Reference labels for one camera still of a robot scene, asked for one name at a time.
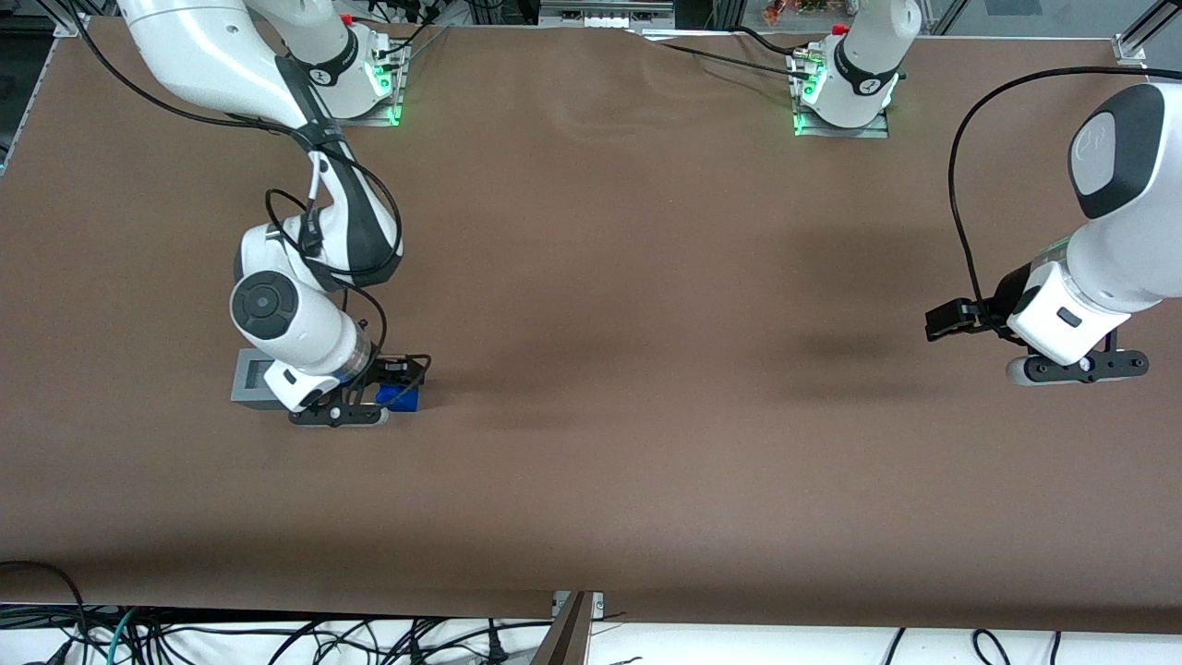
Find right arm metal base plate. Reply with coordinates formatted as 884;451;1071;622
319;23;409;127

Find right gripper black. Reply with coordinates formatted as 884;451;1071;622
356;355;432;408

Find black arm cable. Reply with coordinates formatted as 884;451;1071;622
66;0;405;372
947;65;1182;317

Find black base power cable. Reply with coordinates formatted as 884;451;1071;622
637;35;814;86
725;24;806;62

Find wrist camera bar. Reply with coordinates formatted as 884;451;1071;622
288;403;391;429
1005;349;1151;387

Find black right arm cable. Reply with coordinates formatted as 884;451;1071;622
66;0;405;372

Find black looped floor cable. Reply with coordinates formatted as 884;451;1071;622
0;560;91;665

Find gray square base block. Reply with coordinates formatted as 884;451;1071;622
230;348;295;408

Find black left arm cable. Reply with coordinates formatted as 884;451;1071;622
947;65;1182;317

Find aluminium table post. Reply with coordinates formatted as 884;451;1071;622
528;591;597;665

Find teal floor cable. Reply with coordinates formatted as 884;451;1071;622
103;607;141;665

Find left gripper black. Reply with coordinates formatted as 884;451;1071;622
926;261;1050;344

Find metal post bracket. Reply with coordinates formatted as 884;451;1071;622
551;590;607;622

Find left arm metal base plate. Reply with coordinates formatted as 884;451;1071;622
788;48;893;140

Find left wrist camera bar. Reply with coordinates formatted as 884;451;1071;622
1005;349;1151;387

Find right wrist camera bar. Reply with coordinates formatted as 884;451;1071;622
288;403;391;429

